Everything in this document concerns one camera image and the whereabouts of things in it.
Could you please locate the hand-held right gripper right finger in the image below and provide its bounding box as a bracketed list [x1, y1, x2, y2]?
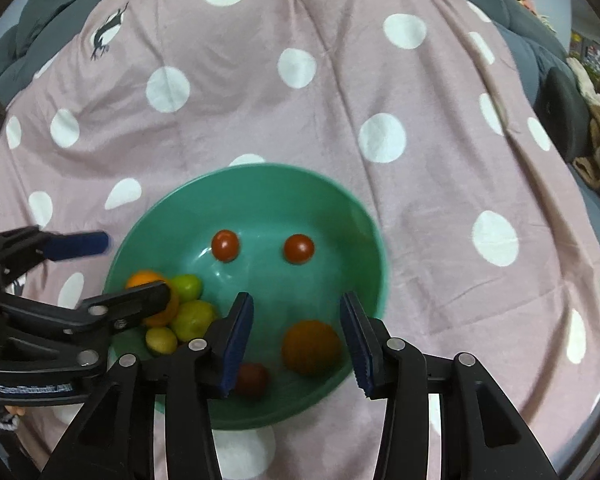
[340, 291, 556, 480]

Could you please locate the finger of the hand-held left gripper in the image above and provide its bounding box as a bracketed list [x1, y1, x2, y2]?
[0, 226, 112, 287]
[0, 281, 174, 340]

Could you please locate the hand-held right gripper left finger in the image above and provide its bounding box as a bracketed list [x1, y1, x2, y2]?
[40, 291, 256, 480]

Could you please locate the orange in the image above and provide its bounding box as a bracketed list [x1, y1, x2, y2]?
[125, 270, 181, 329]
[281, 320, 343, 377]

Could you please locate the large red tomato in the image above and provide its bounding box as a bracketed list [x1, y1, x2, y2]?
[235, 362, 270, 400]

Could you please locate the small yellow fruit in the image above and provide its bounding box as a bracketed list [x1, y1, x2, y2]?
[145, 327, 179, 358]

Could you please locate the yellow-green fruit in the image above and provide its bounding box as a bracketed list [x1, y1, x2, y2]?
[171, 274, 204, 304]
[170, 300, 218, 344]

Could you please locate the small red tomato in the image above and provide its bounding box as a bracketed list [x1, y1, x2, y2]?
[211, 230, 241, 263]
[283, 233, 316, 266]

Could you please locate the green plastic basin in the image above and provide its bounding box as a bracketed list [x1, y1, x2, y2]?
[102, 162, 388, 431]

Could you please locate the pink polka-dot blanket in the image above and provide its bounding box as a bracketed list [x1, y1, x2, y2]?
[0, 0, 600, 480]

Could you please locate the dark grey cushion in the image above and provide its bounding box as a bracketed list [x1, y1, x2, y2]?
[534, 66, 592, 162]

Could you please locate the grey sofa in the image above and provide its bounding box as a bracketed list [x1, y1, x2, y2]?
[0, 0, 600, 261]

